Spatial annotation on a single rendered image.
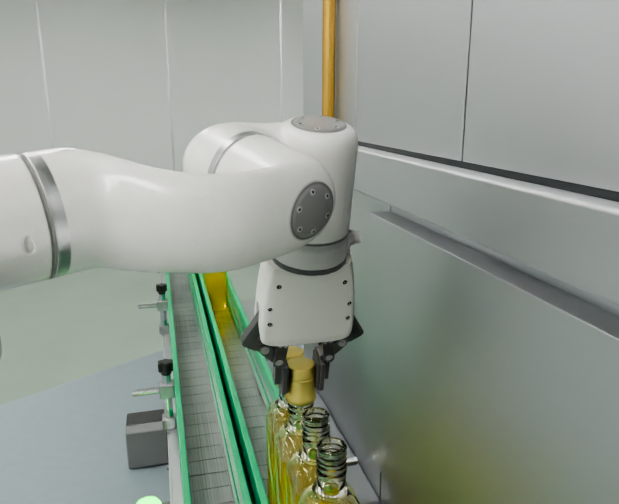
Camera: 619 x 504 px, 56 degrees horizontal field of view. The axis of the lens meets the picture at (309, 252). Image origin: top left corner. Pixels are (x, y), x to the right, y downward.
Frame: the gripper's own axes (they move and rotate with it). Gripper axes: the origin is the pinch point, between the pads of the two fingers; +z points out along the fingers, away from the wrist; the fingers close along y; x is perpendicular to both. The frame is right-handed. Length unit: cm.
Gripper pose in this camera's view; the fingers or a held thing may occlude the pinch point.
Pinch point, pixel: (300, 371)
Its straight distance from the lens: 66.5
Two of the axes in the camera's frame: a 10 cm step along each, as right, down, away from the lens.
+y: -9.7, 0.6, -2.3
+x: 2.3, 4.9, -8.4
